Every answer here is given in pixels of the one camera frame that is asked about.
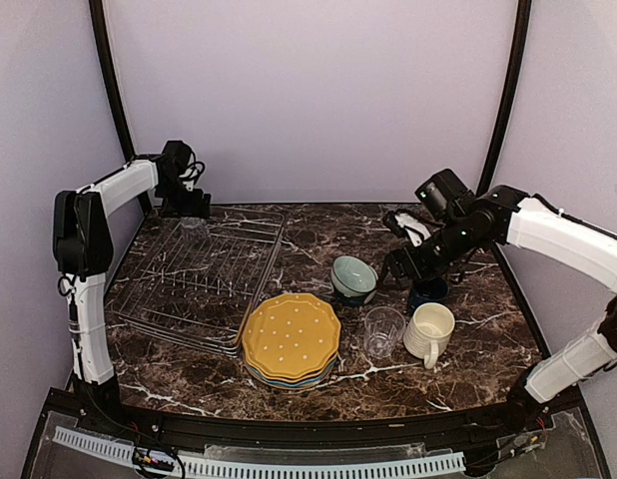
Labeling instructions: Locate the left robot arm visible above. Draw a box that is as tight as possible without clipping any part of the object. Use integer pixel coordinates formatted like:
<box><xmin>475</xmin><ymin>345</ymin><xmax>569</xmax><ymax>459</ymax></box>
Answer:
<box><xmin>52</xmin><ymin>140</ymin><xmax>211</xmax><ymax>390</ymax></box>

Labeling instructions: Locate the light blue slotted cable duct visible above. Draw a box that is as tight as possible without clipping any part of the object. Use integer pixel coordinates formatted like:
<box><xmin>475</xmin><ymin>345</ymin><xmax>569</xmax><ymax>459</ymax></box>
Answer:
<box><xmin>53</xmin><ymin>426</ymin><xmax>465</xmax><ymax>478</ymax></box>

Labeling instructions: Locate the clear ribbed drinking glass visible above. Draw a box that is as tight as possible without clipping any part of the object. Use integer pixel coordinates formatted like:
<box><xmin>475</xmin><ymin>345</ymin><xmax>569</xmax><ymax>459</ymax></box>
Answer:
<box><xmin>179</xmin><ymin>217</ymin><xmax>210</xmax><ymax>243</ymax></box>

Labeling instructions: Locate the left wiring bundle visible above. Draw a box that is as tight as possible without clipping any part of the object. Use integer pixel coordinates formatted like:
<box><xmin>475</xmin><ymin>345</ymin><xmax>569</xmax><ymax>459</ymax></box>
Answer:
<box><xmin>78</xmin><ymin>408</ymin><xmax>190</xmax><ymax>479</ymax></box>

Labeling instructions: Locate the yellow dotted top plate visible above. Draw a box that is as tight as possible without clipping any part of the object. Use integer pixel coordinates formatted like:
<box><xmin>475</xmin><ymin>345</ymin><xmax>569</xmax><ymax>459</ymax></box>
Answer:
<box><xmin>242</xmin><ymin>293</ymin><xmax>341</xmax><ymax>374</ymax></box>

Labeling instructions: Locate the light green ceramic bowl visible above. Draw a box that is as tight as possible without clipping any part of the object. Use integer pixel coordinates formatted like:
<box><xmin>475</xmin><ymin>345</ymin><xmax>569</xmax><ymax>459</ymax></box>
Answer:
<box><xmin>330</xmin><ymin>255</ymin><xmax>377</xmax><ymax>297</ymax></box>

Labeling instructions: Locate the blue plate in stack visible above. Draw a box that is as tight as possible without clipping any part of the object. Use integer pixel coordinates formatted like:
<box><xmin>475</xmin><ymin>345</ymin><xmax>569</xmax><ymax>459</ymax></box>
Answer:
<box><xmin>247</xmin><ymin>360</ymin><xmax>335</xmax><ymax>388</ymax></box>

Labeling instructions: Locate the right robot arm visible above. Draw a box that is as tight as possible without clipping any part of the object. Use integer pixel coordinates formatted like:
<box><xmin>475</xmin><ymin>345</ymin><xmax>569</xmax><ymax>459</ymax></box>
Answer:
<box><xmin>379</xmin><ymin>169</ymin><xmax>617</xmax><ymax>433</ymax></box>

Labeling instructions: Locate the right black frame post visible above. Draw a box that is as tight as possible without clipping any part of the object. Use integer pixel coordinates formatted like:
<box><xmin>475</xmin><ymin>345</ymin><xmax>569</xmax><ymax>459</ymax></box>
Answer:
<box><xmin>477</xmin><ymin>0</ymin><xmax>532</xmax><ymax>195</ymax></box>

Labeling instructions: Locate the cream ribbed mug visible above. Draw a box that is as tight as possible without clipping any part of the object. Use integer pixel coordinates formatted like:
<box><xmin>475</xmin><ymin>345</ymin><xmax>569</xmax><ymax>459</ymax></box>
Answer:
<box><xmin>403</xmin><ymin>302</ymin><xmax>455</xmax><ymax>369</ymax></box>

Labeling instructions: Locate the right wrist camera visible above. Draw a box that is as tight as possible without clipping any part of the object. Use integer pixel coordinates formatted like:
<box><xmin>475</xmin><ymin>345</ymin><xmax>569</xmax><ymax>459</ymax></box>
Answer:
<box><xmin>382</xmin><ymin>209</ymin><xmax>431</xmax><ymax>247</ymax></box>

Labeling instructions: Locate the right wiring bundle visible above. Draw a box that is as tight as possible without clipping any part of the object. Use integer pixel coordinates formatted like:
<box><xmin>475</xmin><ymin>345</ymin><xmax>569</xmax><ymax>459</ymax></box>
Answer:
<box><xmin>462</xmin><ymin>413</ymin><xmax>554</xmax><ymax>473</ymax></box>

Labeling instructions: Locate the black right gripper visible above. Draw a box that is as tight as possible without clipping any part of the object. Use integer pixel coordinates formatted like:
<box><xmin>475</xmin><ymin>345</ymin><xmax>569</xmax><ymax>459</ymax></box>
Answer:
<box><xmin>377</xmin><ymin>215</ymin><xmax>485</xmax><ymax>290</ymax></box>

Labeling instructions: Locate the wiring bundle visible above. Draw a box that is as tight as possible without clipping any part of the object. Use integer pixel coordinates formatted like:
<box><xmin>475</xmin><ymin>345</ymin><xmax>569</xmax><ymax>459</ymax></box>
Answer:
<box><xmin>462</xmin><ymin>413</ymin><xmax>554</xmax><ymax>473</ymax></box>
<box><xmin>78</xmin><ymin>408</ymin><xmax>190</xmax><ymax>479</ymax></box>

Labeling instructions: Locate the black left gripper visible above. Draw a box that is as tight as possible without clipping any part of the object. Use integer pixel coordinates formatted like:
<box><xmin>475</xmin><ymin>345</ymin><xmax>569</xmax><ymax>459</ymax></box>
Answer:
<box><xmin>158</xmin><ymin>178</ymin><xmax>212</xmax><ymax>219</ymax></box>

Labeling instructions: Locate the left black frame post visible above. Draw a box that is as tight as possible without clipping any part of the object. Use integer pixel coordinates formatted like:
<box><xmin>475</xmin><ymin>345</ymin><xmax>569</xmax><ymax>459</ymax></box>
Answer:
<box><xmin>88</xmin><ymin>0</ymin><xmax>136</xmax><ymax>160</ymax></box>

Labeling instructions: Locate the dark blue mug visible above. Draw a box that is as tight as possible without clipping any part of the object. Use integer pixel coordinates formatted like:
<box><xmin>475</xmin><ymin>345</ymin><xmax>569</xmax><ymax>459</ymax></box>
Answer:
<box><xmin>407</xmin><ymin>277</ymin><xmax>449</xmax><ymax>314</ymax></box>

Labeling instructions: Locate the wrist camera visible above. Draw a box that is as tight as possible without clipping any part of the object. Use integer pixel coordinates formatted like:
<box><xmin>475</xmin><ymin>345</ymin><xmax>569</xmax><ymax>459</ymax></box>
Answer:
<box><xmin>179</xmin><ymin>161</ymin><xmax>206</xmax><ymax>191</ymax></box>
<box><xmin>382</xmin><ymin>209</ymin><xmax>431</xmax><ymax>247</ymax></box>

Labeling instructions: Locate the black frame post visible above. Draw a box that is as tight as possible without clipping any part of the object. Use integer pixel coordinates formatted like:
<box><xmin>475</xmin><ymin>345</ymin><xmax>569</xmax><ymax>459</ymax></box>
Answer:
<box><xmin>88</xmin><ymin>0</ymin><xmax>136</xmax><ymax>160</ymax></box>
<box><xmin>477</xmin><ymin>0</ymin><xmax>532</xmax><ymax>195</ymax></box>

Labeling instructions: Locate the black front rail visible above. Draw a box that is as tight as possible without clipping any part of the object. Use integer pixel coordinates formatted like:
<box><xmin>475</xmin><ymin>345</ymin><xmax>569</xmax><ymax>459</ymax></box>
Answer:
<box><xmin>43</xmin><ymin>388</ymin><xmax>584</xmax><ymax>455</ymax></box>

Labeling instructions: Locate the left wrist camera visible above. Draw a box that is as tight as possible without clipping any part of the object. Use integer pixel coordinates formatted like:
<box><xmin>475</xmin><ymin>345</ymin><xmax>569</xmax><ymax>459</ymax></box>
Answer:
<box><xmin>179</xmin><ymin>161</ymin><xmax>206</xmax><ymax>191</ymax></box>

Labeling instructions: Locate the metal wire dish rack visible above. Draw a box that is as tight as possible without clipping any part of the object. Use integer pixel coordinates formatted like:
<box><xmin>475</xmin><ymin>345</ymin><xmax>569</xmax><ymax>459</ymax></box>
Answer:
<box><xmin>105</xmin><ymin>206</ymin><xmax>286</xmax><ymax>356</ymax></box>

